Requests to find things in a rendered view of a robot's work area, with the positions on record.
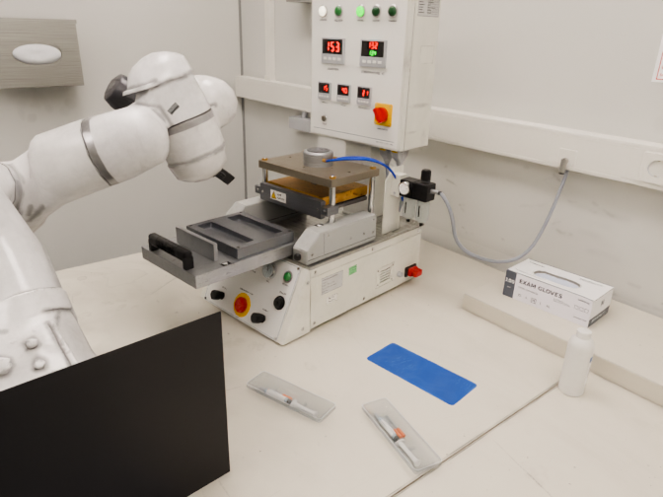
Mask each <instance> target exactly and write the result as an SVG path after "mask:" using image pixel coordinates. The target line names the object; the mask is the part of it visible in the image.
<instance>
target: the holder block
mask: <svg viewBox="0 0 663 497"><path fill-rule="evenodd" d="M186 229H187V230H190V231H192V232H194V233H196V234H198V235H200V236H202V237H204V238H206V239H208V240H210V241H212V242H214V243H216V244H217V249H218V250H220V251H222V252H224V253H226V254H228V255H230V256H232V257H234V258H236V259H240V258H243V257H246V256H249V255H252V254H255V253H258V252H261V251H264V250H267V249H272V248H275V247H278V246H281V245H284V244H287V243H290V242H293V241H294V232H293V231H291V230H288V229H286V228H283V227H281V226H278V225H275V224H273V223H270V222H268V221H265V220H262V219H261V218H258V217H256V216H253V215H250V214H248V213H245V212H242V211H241V212H237V213H233V214H229V215H225V216H222V217H218V218H214V219H210V220H206V221H202V222H199V223H195V224H191V225H187V226H186Z"/></svg>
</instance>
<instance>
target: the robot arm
mask: <svg viewBox="0 0 663 497"><path fill-rule="evenodd" d="M192 72H193V69H192V68H191V66H190V65H189V63H188V62H187V60H186V59H185V57H184V56H183V55H181V54H179V53H176V52H170V51H161V52H152V53H150V54H148V55H146V56H144V57H143V58H141V59H140V60H139V61H138V62H137V63H136V64H135V65H134V66H133V67H132V69H131V71H130V73H129V75H128V77H126V76H125V75H123V74H119V75H117V76H116V77H114V78H113V79H112V80H111V81H110V83H109V84H108V87H107V89H106V91H105V95H104V99H105V101H106V102H107V103H108V104H109V105H110V106H111V107H112V108H113V109H115V110H113V111H109V112H105V113H102V114H98V115H94V116H90V117H87V118H83V119H80V120H77V121H74V122H71V123H68V124H66V125H63V126H60V127H57V128H54V129H52V130H49V131H46V132H43V133H41V134H38V135H36V136H35V137H34V139H33V140H32V141H31V142H30V147H29V150H28V151H27V152H25V153H24V154H22V155H21V156H19V157H18V158H16V159H15V160H13V161H9V162H0V391H3V390H5V389H8V388H11V387H14V386H16V385H19V384H22V383H25V382H27V381H30V380H33V379H36V378H38V377H41V376H44V375H47V374H49V373H52V372H55V371H57V370H60V369H63V368H66V367H68V366H71V365H74V364H77V363H79V362H82V361H85V360H88V359H90V358H93V357H96V356H97V355H96V353H95V352H94V351H93V350H92V348H91V346H90V344H89V342H88V340H87V338H86V336H85V335H84V333H83V331H82V329H81V327H80V325H79V323H78V318H77V316H76V313H75V311H74V309H73V306H72V304H71V302H70V299H69V297H68V295H67V292H66V291H65V290H63V289H62V287H61V284H60V282H59V279H58V277H57V275H56V272H55V270H54V267H53V265H52V262H51V260H50V258H49V255H48V253H47V250H46V248H45V246H44V245H43V244H42V243H41V242H40V240H39V239H38V238H37V237H36V236H35V234H34V232H35V231H36V230H37V229H39V228H40V227H41V226H42V225H43V224H44V223H45V221H46V219H47V217H48V216H49V215H50V214H52V213H53V212H54V211H56V210H57V209H59V208H60V207H61V206H63V205H64V204H67V203H69V202H72V201H74V200H77V199H79V198H82V197H84V196H87V195H89V194H92V193H94V192H97V191H100V190H102V189H105V188H107V187H110V186H112V185H115V184H118V183H121V182H124V181H126V180H129V179H132V178H136V177H137V176H139V175H141V174H143V173H145V172H147V171H149V170H150V169H152V168H154V167H156V166H158V165H160V164H161V163H163V162H165V160H166V162H167V163H168V168H169V169H170V170H171V172H172V173H173V174H174V176H175V177H176V178H177V179H178V180H181V181H186V182H200V181H204V180H208V179H210V178H212V177H217V178H219V179H220V180H222V181H223V182H225V183H226V184H227V185H228V184H229V183H230V182H231V181H232V180H233V179H234V178H235V177H234V176H232V175H231V174H230V173H228V172H227V171H226V170H224V169H223V167H224V165H225V163H226V161H227V158H226V148H225V140H224V139H223V136H222V133H221V130H220V128H222V127H224V126H225V125H227V124H228V123H230V122H231V121H232V119H233V118H234V117H235V115H236V109H237V102H238V101H237V98H236V95H235V93H234V90H233V89H232V88H231V87H230V86H229V85H228V84H227V83H226V82H225V81H223V80H221V79H219V78H217V77H212V76H207V75H193V74H192Z"/></svg>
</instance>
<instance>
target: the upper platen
mask: <svg viewBox="0 0 663 497"><path fill-rule="evenodd" d="M268 183H271V184H274V185H278V186H281V187H284V188H287V189H290V190H294V191H297V192H300V193H303V194H306V195H309V196H313V197H316V198H319V199H322V200H324V201H325V202H326V205H328V204H329V197H330V188H329V187H326V186H323V185H319V184H316V183H312V182H309V181H305V180H302V179H298V178H295V177H282V178H277V179H273V180H269V181H268ZM367 187H368V185H366V184H362V183H358V182H352V183H349V184H345V185H341V186H337V187H336V188H335V204H336V205H338V208H341V207H344V206H347V205H350V204H354V203H357V202H360V201H364V200H367V196H366V194H367Z"/></svg>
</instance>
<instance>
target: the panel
mask: <svg viewBox="0 0 663 497"><path fill-rule="evenodd" d="M273 263H275V265H276V268H277V272H276V275H275V276H274V277H273V278H272V279H266V278H265V277H264V276H263V274H262V268H263V266H260V267H258V268H255V269H252V270H249V271H246V272H244V273H241V274H238V275H235V276H233V277H230V278H227V279H224V280H221V281H219V282H216V283H213V284H210V285H208V286H207V289H206V292H205V295H204V298H203V299H204V300H206V301H207V302H209V303H211V304H212V305H214V306H216V307H217V308H219V309H221V310H222V311H224V312H226V313H228V314H229V315H231V316H233V317H234V318H236V319H238V320H240V321H242V322H243V323H245V324H247V325H248V326H250V327H252V328H253V329H255V330H257V331H259V332H260V333H262V334H264V335H265V336H267V337H269V338H270V339H272V340H274V341H275V342H277V341H278V338H279V335H280V332H281V329H282V327H283V324H284V321H285V318H286V315H287V312H288V309H289V306H290V303H291V300H292V297H293V294H294V291H295V288H296V285H297V282H298V279H299V276H300V273H301V270H302V267H301V266H299V265H296V264H294V263H292V262H290V261H287V260H285V259H283V258H282V259H279V260H276V261H274V262H273ZM286 272H289V273H290V275H291V278H290V280H289V281H285V280H284V278H283V276H284V274H285V273H286ZM212 290H219V291H220V292H221V291H222V292H224V293H225V297H224V299H223V300H221V299H219V300H212V299H211V297H210V293H211V291H212ZM239 297H244V298H246V300H247V303H248V305H247V308H246V310H245V311H244V312H243V313H238V312H236V310H235V302H236V300H237V298H239ZM276 297H281V298H282V299H283V306H282V307H281V308H280V309H277V308H276V307H275V306H274V305H273V301H274V299H275V298H276ZM252 313H260V314H263V315H265V321H264V322H263V323H261V322H260V323H252V322H251V315H252Z"/></svg>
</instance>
